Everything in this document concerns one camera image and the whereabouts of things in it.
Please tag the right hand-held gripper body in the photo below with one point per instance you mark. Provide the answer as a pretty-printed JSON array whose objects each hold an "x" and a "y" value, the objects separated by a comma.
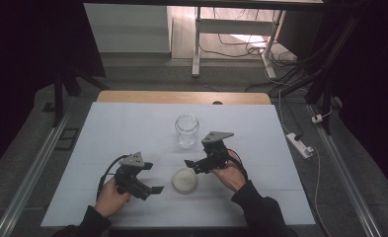
[{"x": 216, "y": 154}]

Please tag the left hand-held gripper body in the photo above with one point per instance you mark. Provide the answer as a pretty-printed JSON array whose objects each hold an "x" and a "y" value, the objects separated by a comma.
[{"x": 129, "y": 177}]

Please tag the cream round jar lid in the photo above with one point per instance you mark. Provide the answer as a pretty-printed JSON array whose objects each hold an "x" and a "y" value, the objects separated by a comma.
[{"x": 184, "y": 180}]

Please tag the clear glass jar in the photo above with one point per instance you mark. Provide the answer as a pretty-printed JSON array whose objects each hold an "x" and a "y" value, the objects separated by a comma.
[{"x": 186, "y": 135}]

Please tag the person's right hand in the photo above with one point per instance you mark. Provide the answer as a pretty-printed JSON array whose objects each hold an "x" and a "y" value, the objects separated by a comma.
[{"x": 232, "y": 174}]

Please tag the person's left hand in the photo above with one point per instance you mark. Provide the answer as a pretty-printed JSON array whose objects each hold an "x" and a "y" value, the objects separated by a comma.
[{"x": 109, "y": 200}]

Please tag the white table cover sheet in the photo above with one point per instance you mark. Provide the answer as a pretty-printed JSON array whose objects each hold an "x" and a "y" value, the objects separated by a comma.
[{"x": 132, "y": 131}]

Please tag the white power strip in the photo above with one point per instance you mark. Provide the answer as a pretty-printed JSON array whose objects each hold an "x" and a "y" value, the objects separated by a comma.
[{"x": 299, "y": 145}]

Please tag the black stand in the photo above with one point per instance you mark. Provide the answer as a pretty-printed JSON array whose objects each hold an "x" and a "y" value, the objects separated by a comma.
[
  {"x": 59, "y": 98},
  {"x": 326, "y": 98}
]

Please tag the small white adapter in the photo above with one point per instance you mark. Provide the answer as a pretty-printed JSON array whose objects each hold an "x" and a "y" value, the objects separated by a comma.
[{"x": 317, "y": 118}]

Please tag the black curtain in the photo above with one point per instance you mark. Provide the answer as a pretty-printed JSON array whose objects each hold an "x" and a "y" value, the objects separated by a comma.
[
  {"x": 372, "y": 82},
  {"x": 17, "y": 65}
]

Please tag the black rectangular floor frame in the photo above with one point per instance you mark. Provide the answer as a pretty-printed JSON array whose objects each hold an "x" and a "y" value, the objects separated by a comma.
[{"x": 60, "y": 143}]

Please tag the aluminium floor rail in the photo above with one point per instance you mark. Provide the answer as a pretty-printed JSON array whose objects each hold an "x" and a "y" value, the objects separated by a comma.
[
  {"x": 33, "y": 171},
  {"x": 346, "y": 177}
]

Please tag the white desk frame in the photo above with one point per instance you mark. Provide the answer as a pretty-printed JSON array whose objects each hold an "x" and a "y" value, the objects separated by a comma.
[{"x": 234, "y": 27}]

